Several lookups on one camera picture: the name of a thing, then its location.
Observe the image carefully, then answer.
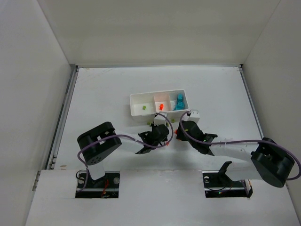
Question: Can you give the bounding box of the large blue lego brick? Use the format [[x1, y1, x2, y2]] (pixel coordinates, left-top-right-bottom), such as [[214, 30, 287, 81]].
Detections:
[[174, 100, 185, 111]]

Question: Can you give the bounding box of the blue lego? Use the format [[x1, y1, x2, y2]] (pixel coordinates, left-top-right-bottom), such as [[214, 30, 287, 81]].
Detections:
[[177, 94, 183, 102]]

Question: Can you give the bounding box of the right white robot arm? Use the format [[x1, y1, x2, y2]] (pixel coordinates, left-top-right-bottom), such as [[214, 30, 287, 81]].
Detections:
[[176, 120, 300, 187]]

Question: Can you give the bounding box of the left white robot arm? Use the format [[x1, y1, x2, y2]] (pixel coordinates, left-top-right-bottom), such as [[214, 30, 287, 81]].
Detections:
[[77, 121, 171, 180]]

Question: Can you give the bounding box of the white three-compartment sorting tray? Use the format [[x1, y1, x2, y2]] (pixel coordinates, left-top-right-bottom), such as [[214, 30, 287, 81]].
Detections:
[[130, 89, 190, 122]]

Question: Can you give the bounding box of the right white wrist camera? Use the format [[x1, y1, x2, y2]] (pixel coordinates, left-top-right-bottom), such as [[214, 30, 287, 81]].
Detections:
[[187, 110, 200, 123]]

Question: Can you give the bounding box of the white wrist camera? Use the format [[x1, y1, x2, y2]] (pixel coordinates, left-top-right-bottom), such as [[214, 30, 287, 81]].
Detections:
[[187, 110, 200, 123], [153, 112, 167, 126]]

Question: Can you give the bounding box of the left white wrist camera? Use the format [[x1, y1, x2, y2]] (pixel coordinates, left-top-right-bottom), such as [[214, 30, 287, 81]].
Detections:
[[153, 112, 167, 126]]

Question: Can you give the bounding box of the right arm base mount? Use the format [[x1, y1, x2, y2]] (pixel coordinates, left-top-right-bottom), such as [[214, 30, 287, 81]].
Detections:
[[202, 161, 253, 198]]

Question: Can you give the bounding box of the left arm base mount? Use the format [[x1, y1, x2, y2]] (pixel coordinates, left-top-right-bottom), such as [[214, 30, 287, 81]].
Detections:
[[75, 170, 120, 199]]

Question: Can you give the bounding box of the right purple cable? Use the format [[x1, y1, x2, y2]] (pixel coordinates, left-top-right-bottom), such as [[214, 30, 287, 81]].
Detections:
[[180, 112, 301, 181]]

